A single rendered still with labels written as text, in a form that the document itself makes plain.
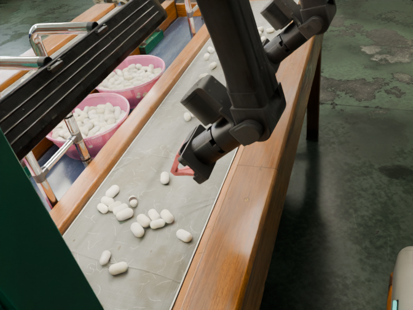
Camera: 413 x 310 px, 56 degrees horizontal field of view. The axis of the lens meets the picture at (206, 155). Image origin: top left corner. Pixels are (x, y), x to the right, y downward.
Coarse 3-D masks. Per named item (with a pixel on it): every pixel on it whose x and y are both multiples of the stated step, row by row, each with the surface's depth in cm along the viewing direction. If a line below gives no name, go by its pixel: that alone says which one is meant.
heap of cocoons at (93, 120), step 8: (80, 112) 126; (88, 112) 127; (96, 112) 125; (104, 112) 123; (112, 112) 125; (120, 112) 124; (80, 120) 123; (88, 120) 122; (96, 120) 121; (104, 120) 121; (112, 120) 119; (56, 128) 121; (64, 128) 120; (80, 128) 120; (88, 128) 119; (96, 128) 116; (104, 128) 116; (56, 136) 117; (64, 136) 117; (88, 136) 113
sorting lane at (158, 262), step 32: (192, 64) 142; (160, 128) 112; (192, 128) 109; (128, 160) 102; (160, 160) 100; (224, 160) 96; (96, 192) 94; (128, 192) 92; (160, 192) 91; (192, 192) 89; (96, 224) 86; (128, 224) 84; (192, 224) 81; (96, 256) 78; (128, 256) 77; (160, 256) 76; (192, 256) 75; (96, 288) 72; (128, 288) 71; (160, 288) 70
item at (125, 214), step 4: (128, 208) 85; (120, 212) 84; (124, 212) 84; (128, 212) 84; (132, 212) 85; (116, 216) 84; (120, 216) 84; (124, 216) 84; (128, 216) 84; (120, 220) 84
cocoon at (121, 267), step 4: (112, 264) 74; (116, 264) 74; (120, 264) 73; (124, 264) 74; (112, 268) 73; (116, 268) 73; (120, 268) 73; (124, 268) 73; (112, 272) 73; (116, 272) 73; (120, 272) 74
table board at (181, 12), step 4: (252, 0) 189; (256, 0) 188; (260, 0) 187; (264, 0) 186; (176, 4) 201; (180, 4) 201; (184, 4) 200; (192, 4) 199; (196, 4) 198; (180, 8) 202; (184, 8) 201; (192, 8) 200; (180, 12) 203; (184, 12) 203; (196, 12) 201; (180, 16) 205; (184, 16) 204
